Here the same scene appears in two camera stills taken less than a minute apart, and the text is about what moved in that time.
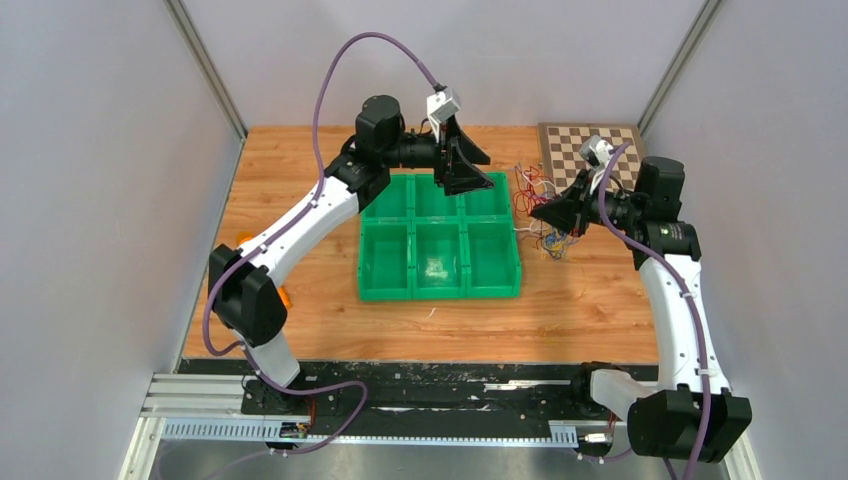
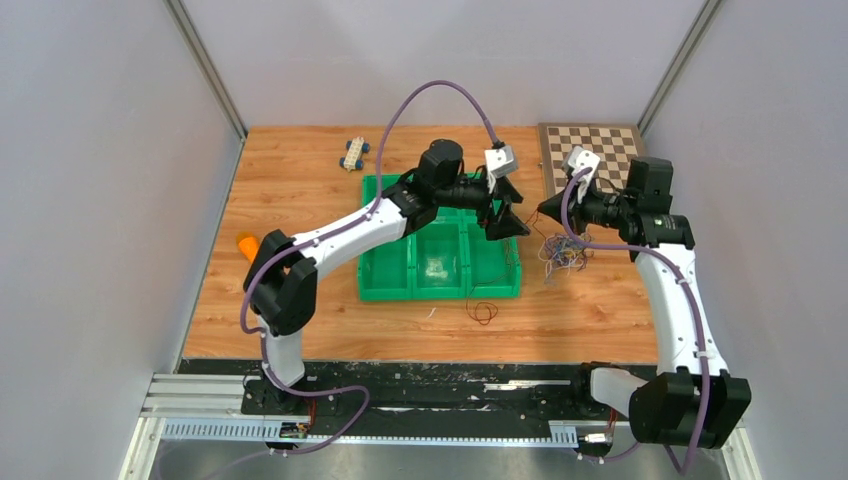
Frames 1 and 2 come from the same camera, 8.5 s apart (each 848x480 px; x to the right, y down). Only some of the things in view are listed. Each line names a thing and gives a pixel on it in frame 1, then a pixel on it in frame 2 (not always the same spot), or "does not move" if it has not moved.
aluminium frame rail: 195,396 does not move
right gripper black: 563,213 does not move
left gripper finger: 466,146 -> 503,188
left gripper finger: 463,177 -> 506,224
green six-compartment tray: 425,245 does not move
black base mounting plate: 496,391 does not move
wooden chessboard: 560,145 does not move
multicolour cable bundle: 534,189 -> 559,251
